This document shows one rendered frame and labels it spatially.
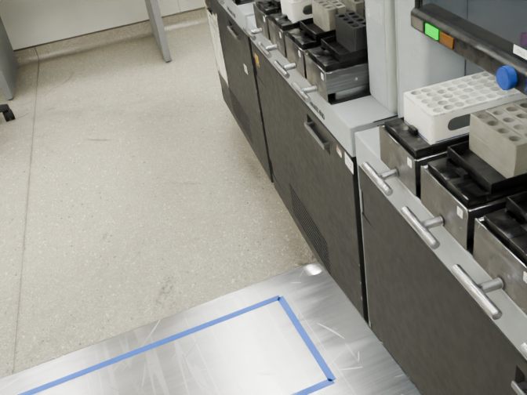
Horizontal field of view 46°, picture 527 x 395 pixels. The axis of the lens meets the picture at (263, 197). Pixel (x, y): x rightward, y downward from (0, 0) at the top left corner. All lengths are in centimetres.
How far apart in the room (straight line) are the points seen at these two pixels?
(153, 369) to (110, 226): 179
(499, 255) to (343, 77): 63
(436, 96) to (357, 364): 54
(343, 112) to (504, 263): 59
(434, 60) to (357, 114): 25
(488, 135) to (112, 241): 170
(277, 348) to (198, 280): 141
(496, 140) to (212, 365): 50
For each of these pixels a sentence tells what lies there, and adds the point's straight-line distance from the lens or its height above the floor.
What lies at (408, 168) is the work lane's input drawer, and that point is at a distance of 104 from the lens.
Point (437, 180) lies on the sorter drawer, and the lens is 96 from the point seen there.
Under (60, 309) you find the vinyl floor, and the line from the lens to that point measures 218.
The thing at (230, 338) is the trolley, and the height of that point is 82.
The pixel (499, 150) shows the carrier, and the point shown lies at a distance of 93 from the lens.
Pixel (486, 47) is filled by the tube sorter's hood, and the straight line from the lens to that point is 90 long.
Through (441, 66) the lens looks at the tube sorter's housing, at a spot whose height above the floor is 88.
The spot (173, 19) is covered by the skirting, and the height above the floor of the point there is 6.
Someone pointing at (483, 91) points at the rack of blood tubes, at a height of 86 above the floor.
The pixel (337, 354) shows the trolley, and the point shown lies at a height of 82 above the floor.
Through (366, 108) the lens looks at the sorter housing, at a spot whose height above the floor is 73.
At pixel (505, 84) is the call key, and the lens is 84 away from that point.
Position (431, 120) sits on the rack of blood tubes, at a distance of 101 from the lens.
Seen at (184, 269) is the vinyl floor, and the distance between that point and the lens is 215.
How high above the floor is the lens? 133
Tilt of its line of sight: 33 degrees down
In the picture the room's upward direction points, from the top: 10 degrees counter-clockwise
